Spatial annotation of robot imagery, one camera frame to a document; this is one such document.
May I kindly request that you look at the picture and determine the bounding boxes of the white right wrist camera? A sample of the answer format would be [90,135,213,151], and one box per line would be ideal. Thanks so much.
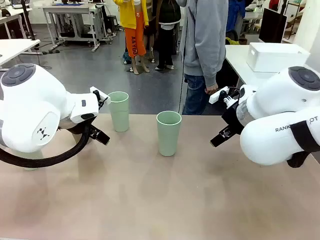
[208,85,237,107]

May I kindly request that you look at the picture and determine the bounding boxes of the blue jacket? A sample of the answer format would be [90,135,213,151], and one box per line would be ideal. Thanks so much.
[228,0,248,41]

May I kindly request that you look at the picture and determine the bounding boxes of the large white table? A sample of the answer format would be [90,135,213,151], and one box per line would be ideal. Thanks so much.
[224,44,320,87]

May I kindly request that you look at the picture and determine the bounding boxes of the person in black clothes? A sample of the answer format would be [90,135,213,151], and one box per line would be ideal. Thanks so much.
[151,0,182,71]

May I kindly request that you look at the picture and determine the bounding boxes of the black monitor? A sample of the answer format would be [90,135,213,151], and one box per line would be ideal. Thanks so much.
[258,7,288,44]

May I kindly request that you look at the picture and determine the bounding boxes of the grey metal workbench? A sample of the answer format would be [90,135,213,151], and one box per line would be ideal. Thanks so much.
[42,2,107,53]

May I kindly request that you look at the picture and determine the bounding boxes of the black tripod pole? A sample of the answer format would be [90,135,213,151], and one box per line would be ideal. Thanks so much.
[20,0,36,41]

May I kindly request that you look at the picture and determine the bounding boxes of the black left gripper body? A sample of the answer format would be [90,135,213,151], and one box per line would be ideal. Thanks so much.
[84,116,99,134]

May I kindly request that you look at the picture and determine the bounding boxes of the black office chair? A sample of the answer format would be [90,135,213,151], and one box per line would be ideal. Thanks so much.
[215,30,241,89]

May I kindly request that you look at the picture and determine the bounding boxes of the white background desk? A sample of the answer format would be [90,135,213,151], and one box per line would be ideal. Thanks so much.
[0,4,33,40]

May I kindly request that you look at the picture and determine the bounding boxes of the person's left forearm grey sleeve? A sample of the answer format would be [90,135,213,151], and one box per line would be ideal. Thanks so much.
[196,37,221,88]

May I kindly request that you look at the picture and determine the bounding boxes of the small white table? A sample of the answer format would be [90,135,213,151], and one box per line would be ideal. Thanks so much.
[0,39,41,70]

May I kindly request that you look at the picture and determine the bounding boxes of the person's left hand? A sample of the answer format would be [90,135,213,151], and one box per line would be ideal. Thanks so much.
[204,83,219,96]

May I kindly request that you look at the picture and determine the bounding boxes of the mannequin in orange shorts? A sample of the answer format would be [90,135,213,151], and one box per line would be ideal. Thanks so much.
[112,0,151,75]

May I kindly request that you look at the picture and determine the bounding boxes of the person in grey hoodie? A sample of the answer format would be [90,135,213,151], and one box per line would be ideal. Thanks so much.
[176,0,230,116]

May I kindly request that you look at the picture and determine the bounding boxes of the white plastic basket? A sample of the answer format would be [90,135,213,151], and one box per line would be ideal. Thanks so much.
[246,42,311,73]

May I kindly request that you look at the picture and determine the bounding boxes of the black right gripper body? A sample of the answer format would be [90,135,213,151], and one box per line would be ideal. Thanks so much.
[221,86,247,136]

